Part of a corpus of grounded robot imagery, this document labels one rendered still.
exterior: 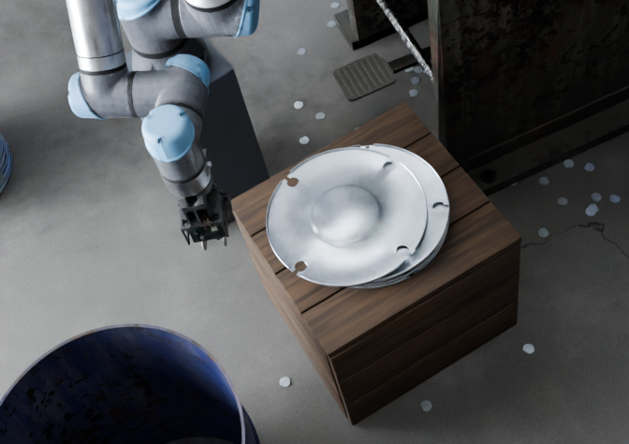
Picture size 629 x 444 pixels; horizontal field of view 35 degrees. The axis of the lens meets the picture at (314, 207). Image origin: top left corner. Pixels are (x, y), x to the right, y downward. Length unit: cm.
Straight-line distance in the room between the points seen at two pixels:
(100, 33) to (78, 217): 90
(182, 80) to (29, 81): 119
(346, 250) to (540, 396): 53
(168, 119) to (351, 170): 46
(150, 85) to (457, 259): 61
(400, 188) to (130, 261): 75
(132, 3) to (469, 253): 73
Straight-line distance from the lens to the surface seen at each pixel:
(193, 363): 172
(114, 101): 161
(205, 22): 180
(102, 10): 158
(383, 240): 175
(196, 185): 158
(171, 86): 157
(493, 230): 179
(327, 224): 178
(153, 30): 184
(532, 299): 212
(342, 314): 173
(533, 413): 202
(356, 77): 226
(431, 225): 177
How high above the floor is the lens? 189
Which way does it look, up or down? 57 degrees down
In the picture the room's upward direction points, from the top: 15 degrees counter-clockwise
